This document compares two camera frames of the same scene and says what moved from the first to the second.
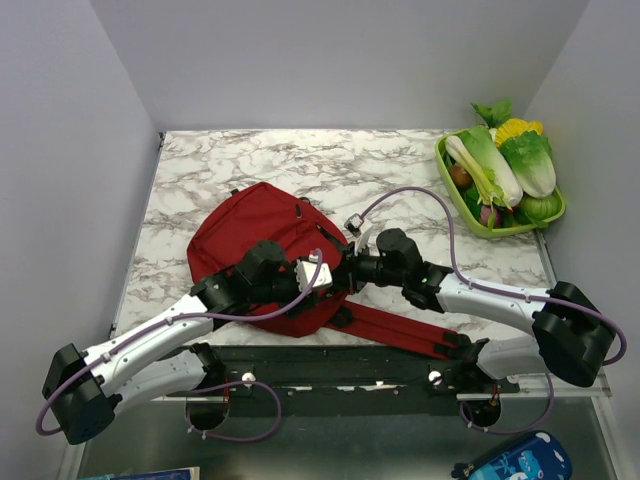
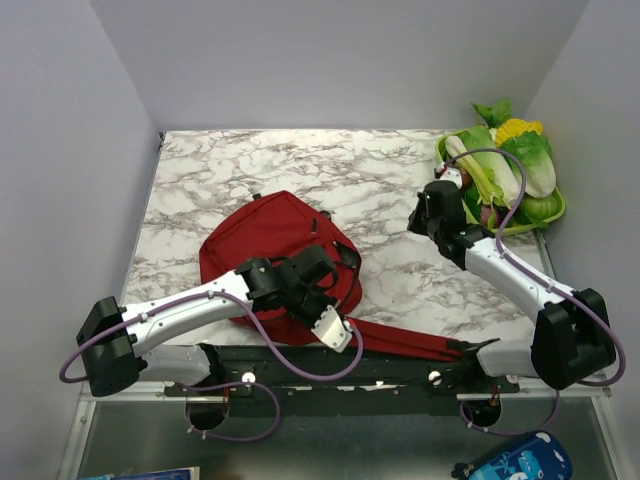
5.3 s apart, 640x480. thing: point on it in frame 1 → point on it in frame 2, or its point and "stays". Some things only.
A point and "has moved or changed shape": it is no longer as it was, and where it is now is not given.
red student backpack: x=280 y=213 has moved or changed shape
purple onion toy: x=484 y=215 stays
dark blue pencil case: x=540 y=455 stays
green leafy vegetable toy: x=494 y=112 stays
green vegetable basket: x=479 y=226 stays
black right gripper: x=354 y=280 → x=414 y=222
